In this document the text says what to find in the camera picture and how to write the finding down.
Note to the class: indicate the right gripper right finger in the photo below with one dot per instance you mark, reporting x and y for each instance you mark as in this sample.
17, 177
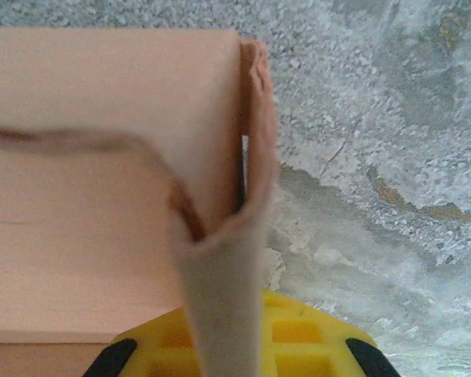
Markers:
310, 345

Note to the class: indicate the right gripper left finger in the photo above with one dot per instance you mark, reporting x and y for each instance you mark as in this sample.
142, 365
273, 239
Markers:
157, 353

